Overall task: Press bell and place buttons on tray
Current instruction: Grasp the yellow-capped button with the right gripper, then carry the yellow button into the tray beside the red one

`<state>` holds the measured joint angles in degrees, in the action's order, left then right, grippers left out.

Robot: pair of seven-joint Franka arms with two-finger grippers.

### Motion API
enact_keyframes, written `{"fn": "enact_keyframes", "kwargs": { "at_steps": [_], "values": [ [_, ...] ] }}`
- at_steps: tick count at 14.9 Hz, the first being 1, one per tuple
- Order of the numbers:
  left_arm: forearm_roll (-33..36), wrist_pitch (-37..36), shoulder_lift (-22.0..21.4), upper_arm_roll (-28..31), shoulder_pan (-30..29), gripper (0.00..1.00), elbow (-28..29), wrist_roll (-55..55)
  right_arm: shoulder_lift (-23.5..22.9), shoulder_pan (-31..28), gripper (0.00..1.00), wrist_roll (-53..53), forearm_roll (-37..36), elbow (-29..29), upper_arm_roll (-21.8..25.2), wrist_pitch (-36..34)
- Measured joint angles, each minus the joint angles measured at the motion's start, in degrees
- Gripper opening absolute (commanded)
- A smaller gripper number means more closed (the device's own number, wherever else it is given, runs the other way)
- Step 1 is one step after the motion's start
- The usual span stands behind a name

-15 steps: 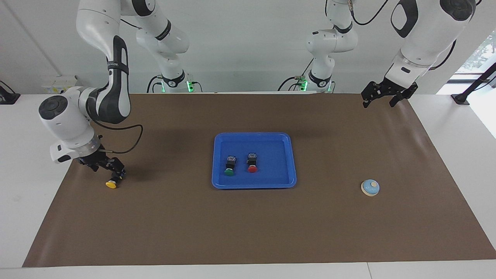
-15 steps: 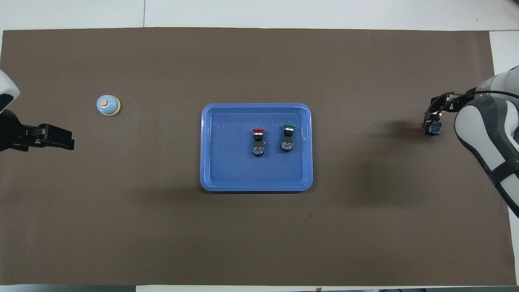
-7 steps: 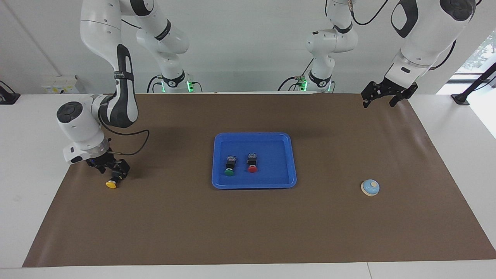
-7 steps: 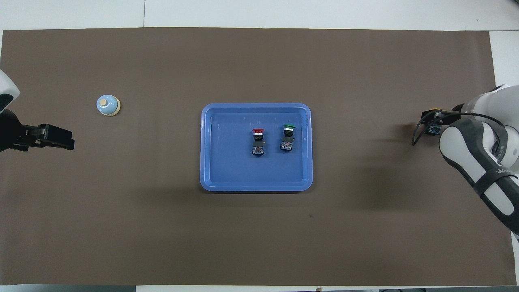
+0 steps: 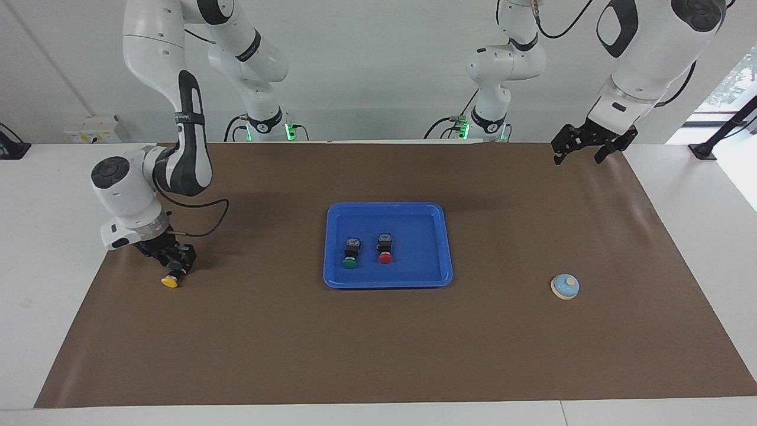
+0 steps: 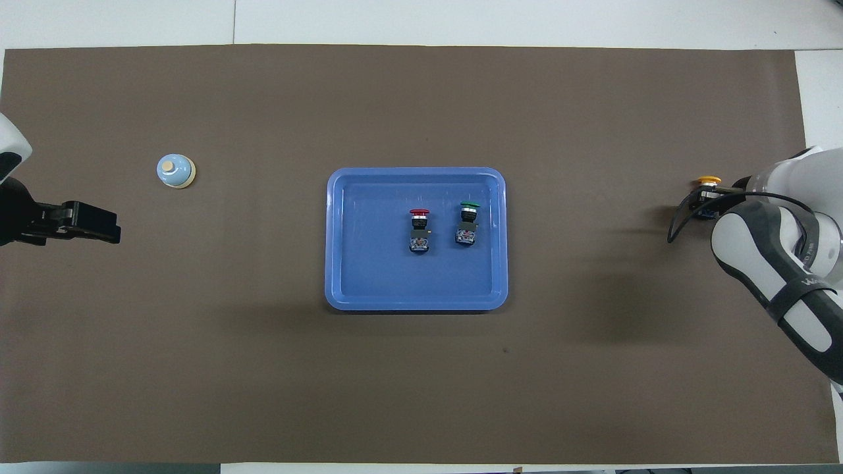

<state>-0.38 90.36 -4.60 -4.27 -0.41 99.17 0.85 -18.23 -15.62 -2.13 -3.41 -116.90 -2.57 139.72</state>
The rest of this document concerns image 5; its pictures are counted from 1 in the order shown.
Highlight light blue desk bell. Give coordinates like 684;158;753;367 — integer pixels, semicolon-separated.
551;273;580;301

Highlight blue plastic tray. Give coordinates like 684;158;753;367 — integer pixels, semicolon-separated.
323;202;454;289

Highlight black stand with pole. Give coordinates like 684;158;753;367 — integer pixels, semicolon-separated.
688;95;757;160

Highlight window with greenery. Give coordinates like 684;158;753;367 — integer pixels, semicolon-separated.
692;47;757;113

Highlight black clamp base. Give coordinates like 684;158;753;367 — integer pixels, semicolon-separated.
0;123;31;160

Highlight brown table mat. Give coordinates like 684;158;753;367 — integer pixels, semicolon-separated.
34;142;757;409

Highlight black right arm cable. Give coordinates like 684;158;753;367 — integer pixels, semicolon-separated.
153;172;230;238

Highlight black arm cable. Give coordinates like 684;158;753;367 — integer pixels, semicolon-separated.
532;0;698;108
153;172;230;238

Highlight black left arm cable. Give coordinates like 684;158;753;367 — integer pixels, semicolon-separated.
532;0;698;108

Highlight black left base cable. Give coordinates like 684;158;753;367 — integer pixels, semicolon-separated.
423;89;480;141

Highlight black base cable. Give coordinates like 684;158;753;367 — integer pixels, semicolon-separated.
224;115;249;143
423;89;480;141

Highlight black right base cable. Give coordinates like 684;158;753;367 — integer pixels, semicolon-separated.
224;115;249;143

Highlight white wall socket box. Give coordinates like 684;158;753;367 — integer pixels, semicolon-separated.
64;115;122;144

